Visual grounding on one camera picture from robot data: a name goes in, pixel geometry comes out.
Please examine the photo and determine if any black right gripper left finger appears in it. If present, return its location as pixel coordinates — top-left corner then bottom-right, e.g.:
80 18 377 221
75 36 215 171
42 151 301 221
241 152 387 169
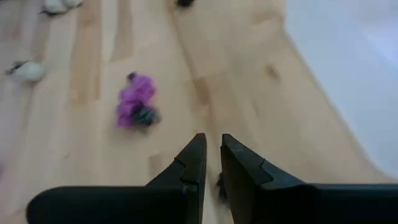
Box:
25 133 208 224

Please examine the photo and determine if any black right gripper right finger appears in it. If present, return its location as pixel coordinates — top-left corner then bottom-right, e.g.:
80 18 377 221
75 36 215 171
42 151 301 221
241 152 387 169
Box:
220 133 398 224

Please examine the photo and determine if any purple plastic skeleton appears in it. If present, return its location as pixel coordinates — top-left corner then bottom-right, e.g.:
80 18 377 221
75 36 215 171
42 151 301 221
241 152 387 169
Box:
116 108 136 129
118 90 150 116
126 73 156 100

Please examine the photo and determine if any cream plastic skull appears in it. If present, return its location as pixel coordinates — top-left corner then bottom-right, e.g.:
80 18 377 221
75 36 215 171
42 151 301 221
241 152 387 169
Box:
43 0 83 13
11 60 47 82

